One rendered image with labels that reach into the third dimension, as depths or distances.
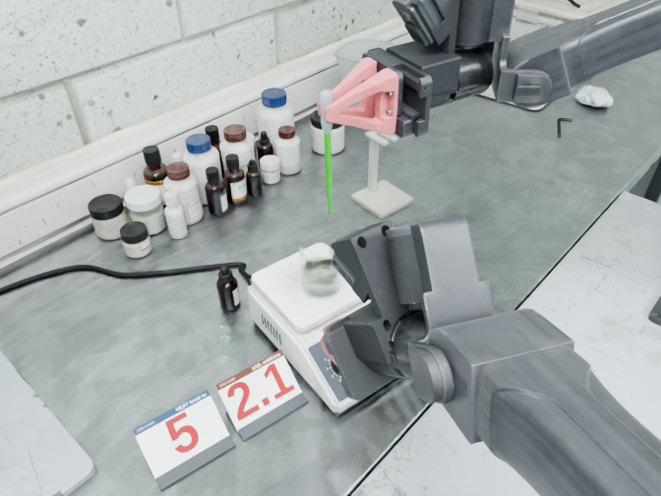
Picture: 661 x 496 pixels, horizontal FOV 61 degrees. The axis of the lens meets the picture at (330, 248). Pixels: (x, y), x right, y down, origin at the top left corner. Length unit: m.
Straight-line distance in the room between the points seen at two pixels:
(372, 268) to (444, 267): 0.08
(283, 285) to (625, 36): 0.47
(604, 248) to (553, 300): 0.17
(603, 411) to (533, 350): 0.06
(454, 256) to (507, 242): 0.56
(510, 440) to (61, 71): 0.84
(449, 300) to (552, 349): 0.09
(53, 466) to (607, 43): 0.74
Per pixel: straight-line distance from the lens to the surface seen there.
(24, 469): 0.74
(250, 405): 0.70
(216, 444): 0.69
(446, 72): 0.63
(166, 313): 0.84
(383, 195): 1.02
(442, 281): 0.40
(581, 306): 0.89
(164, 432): 0.68
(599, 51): 0.69
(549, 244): 0.98
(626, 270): 0.98
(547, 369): 0.34
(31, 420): 0.77
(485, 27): 0.65
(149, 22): 1.05
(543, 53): 0.67
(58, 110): 1.00
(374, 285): 0.46
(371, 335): 0.46
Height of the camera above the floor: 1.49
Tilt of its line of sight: 40 degrees down
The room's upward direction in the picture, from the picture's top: straight up
